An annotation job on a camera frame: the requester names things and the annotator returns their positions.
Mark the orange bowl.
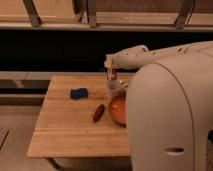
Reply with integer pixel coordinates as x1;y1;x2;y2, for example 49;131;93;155
109;96;126;126

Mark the eraser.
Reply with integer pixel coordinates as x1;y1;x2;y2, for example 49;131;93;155
109;69;117;80

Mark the wooden table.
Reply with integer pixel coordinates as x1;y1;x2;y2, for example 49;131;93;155
27;75;129;163

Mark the blue and yellow sponge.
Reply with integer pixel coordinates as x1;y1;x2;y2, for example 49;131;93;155
70;88;88;99

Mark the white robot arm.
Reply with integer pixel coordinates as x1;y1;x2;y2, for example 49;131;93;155
104;41;213;171

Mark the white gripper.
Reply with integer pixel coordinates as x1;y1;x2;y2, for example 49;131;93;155
104;54;118;80

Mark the dark red oblong object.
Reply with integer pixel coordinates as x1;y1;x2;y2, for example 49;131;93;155
93;104;105;122

